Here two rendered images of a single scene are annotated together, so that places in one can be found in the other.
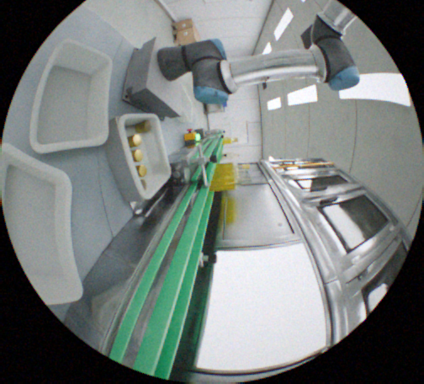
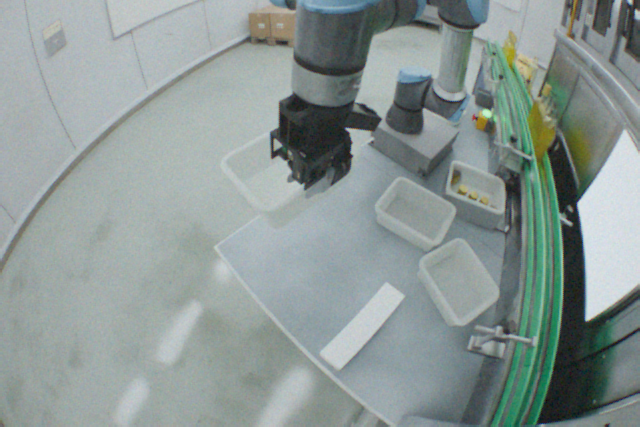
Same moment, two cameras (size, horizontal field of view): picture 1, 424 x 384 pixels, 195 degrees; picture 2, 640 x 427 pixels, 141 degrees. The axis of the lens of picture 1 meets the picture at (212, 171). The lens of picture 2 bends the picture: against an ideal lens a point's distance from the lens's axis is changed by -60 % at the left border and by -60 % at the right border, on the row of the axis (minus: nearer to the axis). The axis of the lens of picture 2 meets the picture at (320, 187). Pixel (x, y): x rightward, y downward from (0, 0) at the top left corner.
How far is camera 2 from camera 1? 61 cm
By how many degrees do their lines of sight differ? 57
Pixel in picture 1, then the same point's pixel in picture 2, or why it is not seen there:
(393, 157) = not seen: outside the picture
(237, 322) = (602, 249)
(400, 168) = not seen: outside the picture
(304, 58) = (456, 40)
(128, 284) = (521, 263)
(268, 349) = (626, 265)
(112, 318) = (519, 290)
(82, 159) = (451, 231)
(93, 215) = (482, 252)
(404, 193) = not seen: outside the picture
